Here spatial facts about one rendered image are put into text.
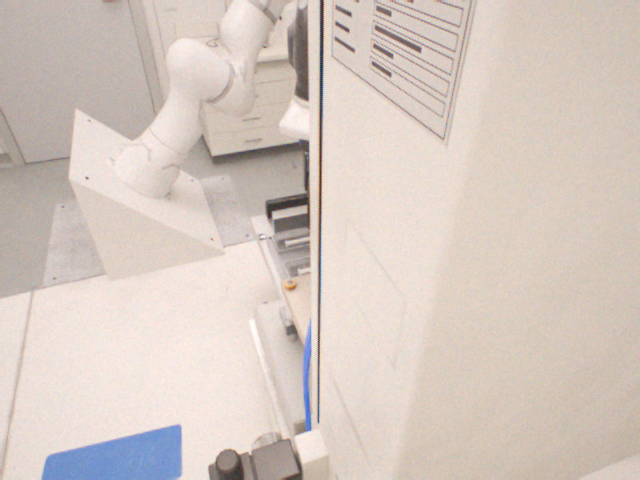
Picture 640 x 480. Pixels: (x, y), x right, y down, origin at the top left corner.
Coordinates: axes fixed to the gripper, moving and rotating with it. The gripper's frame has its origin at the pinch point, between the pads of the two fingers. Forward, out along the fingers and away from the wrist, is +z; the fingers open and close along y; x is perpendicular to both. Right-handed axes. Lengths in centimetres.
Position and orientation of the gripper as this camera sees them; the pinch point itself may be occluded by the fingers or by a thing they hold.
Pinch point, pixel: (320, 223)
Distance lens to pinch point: 85.0
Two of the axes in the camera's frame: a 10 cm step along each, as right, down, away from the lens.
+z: 0.0, 7.8, 6.2
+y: -3.3, -5.9, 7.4
